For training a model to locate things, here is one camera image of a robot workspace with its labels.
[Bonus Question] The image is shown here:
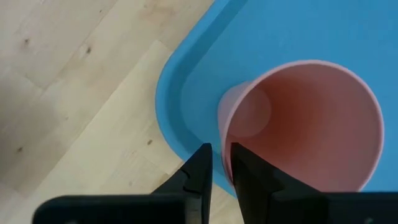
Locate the pink plastic cup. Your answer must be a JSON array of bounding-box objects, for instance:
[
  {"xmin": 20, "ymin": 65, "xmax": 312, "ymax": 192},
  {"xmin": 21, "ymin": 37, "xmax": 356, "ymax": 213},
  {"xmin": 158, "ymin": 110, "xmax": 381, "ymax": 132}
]
[{"xmin": 216, "ymin": 59, "xmax": 386, "ymax": 193}]

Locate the blue plastic tray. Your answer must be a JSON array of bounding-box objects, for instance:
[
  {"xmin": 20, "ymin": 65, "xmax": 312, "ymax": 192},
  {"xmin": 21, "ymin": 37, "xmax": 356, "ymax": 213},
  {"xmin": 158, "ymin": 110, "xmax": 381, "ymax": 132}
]
[{"xmin": 155, "ymin": 0, "xmax": 398, "ymax": 198}]

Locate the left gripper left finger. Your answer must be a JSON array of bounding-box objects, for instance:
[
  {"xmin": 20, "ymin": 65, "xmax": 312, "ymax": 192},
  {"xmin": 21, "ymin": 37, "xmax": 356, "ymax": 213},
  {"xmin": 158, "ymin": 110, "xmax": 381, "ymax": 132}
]
[{"xmin": 32, "ymin": 142, "xmax": 213, "ymax": 224}]

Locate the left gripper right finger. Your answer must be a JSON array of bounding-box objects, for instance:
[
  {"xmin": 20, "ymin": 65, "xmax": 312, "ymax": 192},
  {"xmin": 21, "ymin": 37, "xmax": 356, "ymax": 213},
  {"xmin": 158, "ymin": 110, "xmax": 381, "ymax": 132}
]
[{"xmin": 230, "ymin": 142, "xmax": 398, "ymax": 224}]

